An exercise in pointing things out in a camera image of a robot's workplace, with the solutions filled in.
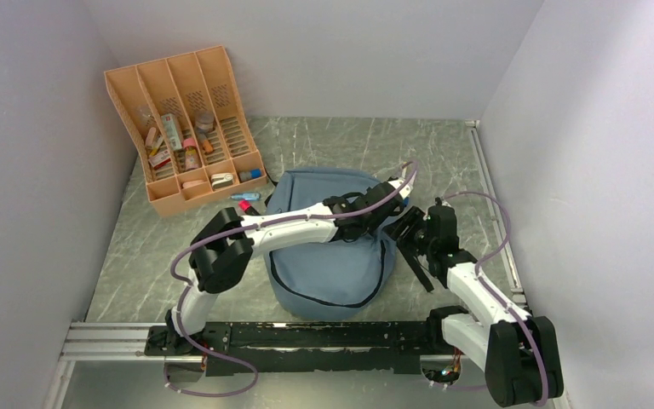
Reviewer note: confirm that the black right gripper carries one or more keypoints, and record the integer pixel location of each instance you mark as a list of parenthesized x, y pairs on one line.
[(413, 217)]

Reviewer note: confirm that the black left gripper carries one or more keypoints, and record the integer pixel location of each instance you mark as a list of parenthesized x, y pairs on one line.
[(370, 190)]

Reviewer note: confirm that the blue grey student backpack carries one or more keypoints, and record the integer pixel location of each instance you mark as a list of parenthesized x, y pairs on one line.
[(329, 281)]

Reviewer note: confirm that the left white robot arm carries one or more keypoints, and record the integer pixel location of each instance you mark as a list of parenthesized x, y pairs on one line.
[(217, 262)]

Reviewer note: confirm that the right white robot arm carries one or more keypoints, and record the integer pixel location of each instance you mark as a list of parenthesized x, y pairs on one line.
[(517, 351)]

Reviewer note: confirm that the blue correction tape dispenser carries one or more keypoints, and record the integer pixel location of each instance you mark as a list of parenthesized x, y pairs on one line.
[(249, 196)]

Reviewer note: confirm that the grey blue cylinder bottle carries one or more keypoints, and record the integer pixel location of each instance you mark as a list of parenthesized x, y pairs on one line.
[(248, 175)]

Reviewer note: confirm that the white stapler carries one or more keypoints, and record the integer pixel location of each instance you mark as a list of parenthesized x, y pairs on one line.
[(221, 180)]

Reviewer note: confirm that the pink capped glue bottle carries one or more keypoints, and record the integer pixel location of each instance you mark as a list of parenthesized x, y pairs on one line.
[(192, 159)]

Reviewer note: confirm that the grey round jar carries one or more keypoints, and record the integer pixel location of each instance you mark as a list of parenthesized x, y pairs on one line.
[(204, 121)]

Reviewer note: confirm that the red white small box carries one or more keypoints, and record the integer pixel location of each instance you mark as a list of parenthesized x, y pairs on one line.
[(159, 159)]

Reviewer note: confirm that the peach plastic file organizer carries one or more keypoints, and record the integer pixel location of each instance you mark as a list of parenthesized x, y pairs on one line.
[(184, 84)]

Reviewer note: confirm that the tall white carton box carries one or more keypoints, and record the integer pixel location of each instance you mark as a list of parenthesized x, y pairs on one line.
[(172, 131)]

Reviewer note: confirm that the black mounting base rail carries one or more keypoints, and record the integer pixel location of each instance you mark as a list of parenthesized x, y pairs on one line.
[(403, 347)]

